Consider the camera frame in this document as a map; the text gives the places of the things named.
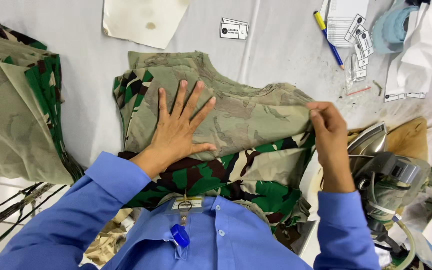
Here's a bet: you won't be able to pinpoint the white printed paper sheet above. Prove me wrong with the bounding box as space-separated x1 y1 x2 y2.
320 0 370 48

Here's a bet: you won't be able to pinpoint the tan iron rest pad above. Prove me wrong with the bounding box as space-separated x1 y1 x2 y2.
347 117 429 163

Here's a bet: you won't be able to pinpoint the person's right hand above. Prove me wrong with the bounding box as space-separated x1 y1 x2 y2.
306 101 352 177

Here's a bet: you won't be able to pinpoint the camouflage fabric garment piece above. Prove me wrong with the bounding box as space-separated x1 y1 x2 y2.
112 51 317 235

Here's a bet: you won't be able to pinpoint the clear steam hose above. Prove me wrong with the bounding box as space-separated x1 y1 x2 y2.
392 219 417 270

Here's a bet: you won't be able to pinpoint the person's left hand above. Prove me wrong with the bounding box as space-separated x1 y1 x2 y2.
130 80 218 179

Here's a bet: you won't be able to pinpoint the heap of beige fabric scraps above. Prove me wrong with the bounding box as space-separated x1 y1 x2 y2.
84 208 136 267

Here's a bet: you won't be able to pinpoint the clear plastic label bag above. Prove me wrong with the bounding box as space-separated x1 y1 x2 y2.
344 53 367 94

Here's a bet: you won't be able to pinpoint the steam iron with grey handle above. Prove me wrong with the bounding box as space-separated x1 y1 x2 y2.
347 122 431 244

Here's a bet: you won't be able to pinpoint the blue pencil with yellow cap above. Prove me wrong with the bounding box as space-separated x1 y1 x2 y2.
313 10 345 71

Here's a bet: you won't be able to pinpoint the person's blue shirt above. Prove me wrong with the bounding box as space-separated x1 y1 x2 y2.
100 195 314 270

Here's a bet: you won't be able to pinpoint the blue badge reel clip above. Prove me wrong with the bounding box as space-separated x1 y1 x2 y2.
170 223 191 248

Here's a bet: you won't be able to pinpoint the clear id badge holder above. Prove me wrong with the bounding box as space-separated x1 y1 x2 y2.
164 194 206 215

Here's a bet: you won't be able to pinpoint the thin red stick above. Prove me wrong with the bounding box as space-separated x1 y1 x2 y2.
347 86 372 96

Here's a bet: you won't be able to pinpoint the white paper pattern piece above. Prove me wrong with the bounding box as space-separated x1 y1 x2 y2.
384 0 432 103

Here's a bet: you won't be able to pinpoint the heap of white size labels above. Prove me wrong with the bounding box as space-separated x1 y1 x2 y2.
344 14 375 82

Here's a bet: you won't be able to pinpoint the black cables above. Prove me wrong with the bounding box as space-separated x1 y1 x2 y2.
0 182 68 263

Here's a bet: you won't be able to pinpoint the pile of camouflage fabric pieces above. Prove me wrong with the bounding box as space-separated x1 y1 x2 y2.
0 14 85 186

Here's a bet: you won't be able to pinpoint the small stack of white size labels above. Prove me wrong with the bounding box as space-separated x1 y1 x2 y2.
220 17 250 40

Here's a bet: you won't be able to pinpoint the light blue cloth roll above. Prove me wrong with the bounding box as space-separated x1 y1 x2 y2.
372 0 420 55

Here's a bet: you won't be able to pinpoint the stained cream paper sheet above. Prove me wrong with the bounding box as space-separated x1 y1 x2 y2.
102 0 191 50

